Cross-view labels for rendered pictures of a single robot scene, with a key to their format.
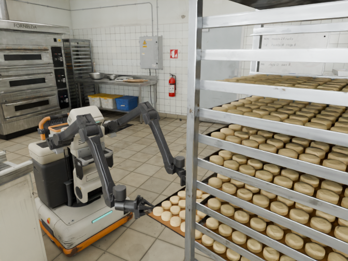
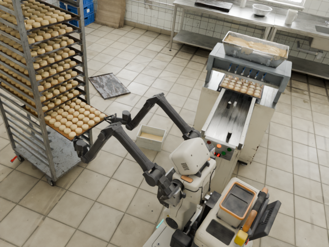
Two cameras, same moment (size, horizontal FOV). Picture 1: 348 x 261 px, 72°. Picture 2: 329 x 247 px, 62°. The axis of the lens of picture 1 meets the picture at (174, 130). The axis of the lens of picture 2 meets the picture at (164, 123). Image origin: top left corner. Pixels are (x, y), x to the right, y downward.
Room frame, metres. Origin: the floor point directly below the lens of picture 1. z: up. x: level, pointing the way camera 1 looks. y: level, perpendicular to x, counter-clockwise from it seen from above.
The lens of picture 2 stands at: (2.80, 0.23, 2.21)
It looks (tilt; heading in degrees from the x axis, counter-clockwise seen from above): 39 degrees down; 168
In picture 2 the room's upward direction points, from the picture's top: 8 degrees clockwise
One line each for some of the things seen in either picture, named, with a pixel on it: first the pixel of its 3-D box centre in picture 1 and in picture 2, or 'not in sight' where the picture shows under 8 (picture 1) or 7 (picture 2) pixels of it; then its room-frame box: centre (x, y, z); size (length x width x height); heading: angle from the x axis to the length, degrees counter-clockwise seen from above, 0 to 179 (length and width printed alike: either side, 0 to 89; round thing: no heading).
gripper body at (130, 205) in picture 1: (132, 206); (118, 120); (1.03, 0.21, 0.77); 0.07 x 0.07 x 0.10; 79
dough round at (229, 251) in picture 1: (233, 254); not in sight; (0.72, -0.22, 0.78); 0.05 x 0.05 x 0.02
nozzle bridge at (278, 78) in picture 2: not in sight; (246, 74); (0.59, 1.40, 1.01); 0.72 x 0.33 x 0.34; 61
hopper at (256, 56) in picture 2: not in sight; (253, 51); (0.59, 1.40, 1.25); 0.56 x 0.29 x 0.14; 61
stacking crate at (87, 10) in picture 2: not in sight; (77, 8); (-3.14, -0.68, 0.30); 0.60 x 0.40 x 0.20; 154
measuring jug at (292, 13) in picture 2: not in sight; (291, 17); (-1.43, 2.91, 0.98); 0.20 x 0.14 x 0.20; 14
